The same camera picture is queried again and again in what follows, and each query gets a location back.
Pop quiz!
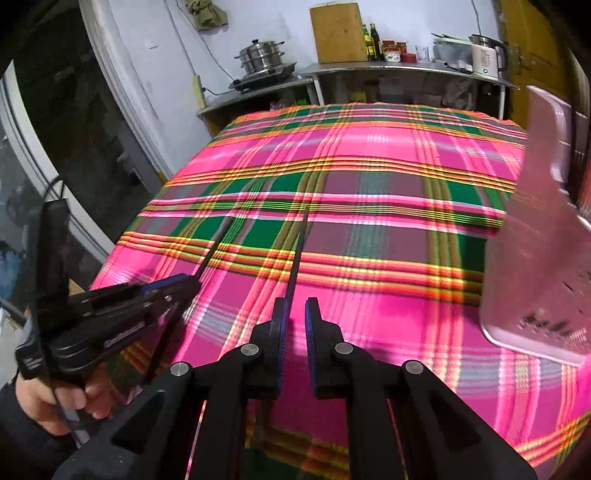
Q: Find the white electric kettle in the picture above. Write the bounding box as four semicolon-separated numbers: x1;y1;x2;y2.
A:
468;34;509;80

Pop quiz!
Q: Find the green hanging cloth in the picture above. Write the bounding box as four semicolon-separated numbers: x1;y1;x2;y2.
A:
184;0;230;31

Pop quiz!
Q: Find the gas stove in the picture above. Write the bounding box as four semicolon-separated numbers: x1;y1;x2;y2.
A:
229;62;298;92

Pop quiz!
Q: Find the pink green plaid cloth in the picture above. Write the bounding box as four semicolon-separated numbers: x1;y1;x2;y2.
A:
90;102;591;480

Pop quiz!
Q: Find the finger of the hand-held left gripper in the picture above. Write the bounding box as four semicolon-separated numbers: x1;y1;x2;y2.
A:
91;290;200;334
68;273;202;311

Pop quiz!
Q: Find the clear plastic storage box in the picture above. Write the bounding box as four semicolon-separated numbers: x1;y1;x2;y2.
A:
431;32;474;71

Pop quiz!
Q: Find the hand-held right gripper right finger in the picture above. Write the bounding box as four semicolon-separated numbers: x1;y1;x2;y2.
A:
304;296;539;480

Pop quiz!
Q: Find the metal kitchen counter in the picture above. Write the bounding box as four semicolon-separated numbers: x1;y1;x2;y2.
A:
196;59;521;138

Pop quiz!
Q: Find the person's left hand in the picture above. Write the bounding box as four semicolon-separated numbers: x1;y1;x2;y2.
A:
15;367;115;437

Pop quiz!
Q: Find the white arched door frame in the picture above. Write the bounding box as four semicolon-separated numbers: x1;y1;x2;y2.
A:
0;0;172;278

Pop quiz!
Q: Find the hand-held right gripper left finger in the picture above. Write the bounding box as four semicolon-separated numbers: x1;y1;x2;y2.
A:
53;298;287;480

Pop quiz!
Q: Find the yellow wooden door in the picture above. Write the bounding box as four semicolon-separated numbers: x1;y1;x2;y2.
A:
495;0;574;129

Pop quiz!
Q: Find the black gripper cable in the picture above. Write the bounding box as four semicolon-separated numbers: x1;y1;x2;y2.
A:
0;178;84;446

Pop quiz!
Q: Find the wooden cutting board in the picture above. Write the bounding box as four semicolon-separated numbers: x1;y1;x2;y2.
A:
309;2;363;65

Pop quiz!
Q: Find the pink plastic chopstick holder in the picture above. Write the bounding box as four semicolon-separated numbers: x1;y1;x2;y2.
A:
479;85;591;368

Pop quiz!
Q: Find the steel steamer pot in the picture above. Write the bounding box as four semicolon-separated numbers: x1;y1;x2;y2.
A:
234;39;286;75

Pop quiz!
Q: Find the person's left forearm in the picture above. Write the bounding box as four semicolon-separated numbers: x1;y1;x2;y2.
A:
0;376;86;480

